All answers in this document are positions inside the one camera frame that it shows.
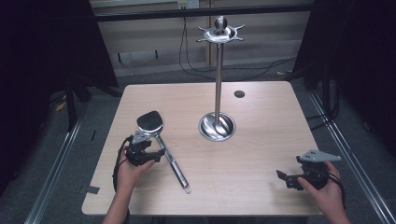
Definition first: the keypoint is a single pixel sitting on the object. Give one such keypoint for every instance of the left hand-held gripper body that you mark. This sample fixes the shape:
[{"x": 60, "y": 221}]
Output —
[{"x": 137, "y": 154}]

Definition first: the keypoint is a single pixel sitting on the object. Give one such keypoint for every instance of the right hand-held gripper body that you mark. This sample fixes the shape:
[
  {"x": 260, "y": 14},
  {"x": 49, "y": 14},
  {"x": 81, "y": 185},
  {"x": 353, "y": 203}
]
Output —
[{"x": 314, "y": 169}]

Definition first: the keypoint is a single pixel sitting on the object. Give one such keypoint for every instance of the silver ladle with black bowl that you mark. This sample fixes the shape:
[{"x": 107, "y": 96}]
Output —
[{"x": 150, "y": 123}]

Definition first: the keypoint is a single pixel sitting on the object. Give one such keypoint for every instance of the person's left hand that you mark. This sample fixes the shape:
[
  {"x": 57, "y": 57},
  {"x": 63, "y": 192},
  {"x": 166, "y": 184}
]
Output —
[{"x": 127, "y": 177}]

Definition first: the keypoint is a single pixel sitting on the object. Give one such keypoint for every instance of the person's right hand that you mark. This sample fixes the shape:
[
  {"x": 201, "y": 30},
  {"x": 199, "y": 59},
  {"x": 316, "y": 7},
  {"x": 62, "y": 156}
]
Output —
[{"x": 330, "y": 196}]

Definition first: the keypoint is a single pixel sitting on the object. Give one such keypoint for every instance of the small black floor strip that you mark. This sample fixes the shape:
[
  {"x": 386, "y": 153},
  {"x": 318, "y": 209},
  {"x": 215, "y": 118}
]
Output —
[{"x": 93, "y": 134}]

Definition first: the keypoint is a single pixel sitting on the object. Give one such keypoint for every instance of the grey tape piece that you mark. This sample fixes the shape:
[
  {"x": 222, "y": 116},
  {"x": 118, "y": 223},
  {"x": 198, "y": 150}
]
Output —
[{"x": 90, "y": 189}]

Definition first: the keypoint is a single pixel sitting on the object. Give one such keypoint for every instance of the black metal stand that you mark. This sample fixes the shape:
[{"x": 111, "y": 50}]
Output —
[{"x": 72, "y": 102}]

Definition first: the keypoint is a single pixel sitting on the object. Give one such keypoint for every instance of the yellow tape piece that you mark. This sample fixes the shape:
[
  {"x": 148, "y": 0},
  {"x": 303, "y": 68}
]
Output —
[{"x": 61, "y": 106}]

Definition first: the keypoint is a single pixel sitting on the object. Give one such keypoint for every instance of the dark round table grommet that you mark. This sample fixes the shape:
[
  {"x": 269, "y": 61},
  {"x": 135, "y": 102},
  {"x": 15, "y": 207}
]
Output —
[{"x": 239, "y": 94}]

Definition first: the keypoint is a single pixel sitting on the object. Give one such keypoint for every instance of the stainless steel utensil rack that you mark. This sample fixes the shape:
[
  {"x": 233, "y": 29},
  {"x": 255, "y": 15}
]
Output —
[{"x": 219, "y": 77}]

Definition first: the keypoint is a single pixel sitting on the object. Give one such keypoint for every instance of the small yellow floor scrap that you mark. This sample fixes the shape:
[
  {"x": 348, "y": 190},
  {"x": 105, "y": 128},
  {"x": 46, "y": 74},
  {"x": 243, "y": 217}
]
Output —
[{"x": 281, "y": 73}]

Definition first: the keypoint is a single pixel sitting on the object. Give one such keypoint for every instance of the black curtain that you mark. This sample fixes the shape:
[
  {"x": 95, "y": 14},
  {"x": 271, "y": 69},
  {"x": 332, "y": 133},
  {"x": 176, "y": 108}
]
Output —
[
  {"x": 37, "y": 46},
  {"x": 358, "y": 46}
]

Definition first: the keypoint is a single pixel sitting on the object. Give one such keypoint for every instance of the black horizontal bar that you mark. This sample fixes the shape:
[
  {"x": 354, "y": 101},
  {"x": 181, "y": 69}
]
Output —
[{"x": 202, "y": 12}]

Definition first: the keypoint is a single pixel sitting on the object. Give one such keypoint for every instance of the metal floor rail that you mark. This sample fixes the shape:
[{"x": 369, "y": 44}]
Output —
[
  {"x": 351, "y": 155},
  {"x": 53, "y": 174}
]

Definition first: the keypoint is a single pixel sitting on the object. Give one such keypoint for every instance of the white wall trunking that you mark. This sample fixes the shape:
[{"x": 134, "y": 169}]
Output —
[{"x": 162, "y": 60}]

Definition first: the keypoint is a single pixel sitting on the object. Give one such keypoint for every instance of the white wall socket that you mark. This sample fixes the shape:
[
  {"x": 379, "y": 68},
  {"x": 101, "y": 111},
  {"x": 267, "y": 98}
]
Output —
[{"x": 188, "y": 3}]

